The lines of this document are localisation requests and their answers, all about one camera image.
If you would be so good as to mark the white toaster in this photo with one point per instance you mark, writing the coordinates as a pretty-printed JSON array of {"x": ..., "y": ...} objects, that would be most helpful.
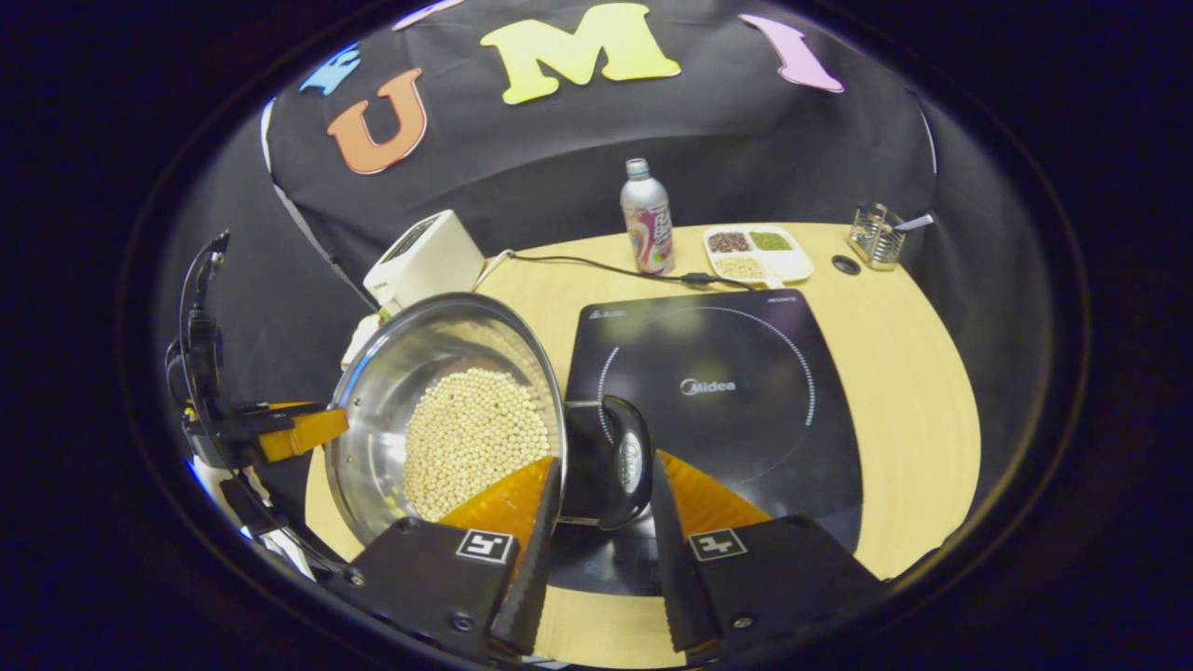
[{"x": 424, "y": 261}]

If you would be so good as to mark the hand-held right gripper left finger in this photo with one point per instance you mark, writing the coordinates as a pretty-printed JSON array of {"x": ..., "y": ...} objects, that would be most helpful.
[{"x": 536, "y": 559}]

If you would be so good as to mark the silver bottle with pink label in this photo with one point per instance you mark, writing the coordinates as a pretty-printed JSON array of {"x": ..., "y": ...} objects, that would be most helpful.
[{"x": 647, "y": 224}]

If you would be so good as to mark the white divided tray of beans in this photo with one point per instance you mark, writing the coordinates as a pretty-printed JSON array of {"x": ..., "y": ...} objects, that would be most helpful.
[{"x": 757, "y": 256}]

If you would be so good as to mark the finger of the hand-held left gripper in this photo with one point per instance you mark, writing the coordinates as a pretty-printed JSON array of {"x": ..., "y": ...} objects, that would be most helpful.
[{"x": 303, "y": 433}]

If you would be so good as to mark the black induction cooktop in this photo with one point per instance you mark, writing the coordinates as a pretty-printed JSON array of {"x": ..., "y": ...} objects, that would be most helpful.
[{"x": 746, "y": 373}]

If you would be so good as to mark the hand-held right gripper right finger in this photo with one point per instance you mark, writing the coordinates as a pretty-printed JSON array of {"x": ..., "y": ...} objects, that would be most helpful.
[{"x": 673, "y": 578}]

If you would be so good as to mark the pile of yellow soybeans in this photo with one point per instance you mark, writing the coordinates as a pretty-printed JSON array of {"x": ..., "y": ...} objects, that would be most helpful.
[{"x": 475, "y": 429}]

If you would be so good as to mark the sandwich on small plate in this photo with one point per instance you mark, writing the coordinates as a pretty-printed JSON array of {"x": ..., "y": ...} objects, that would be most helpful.
[{"x": 359, "y": 340}]

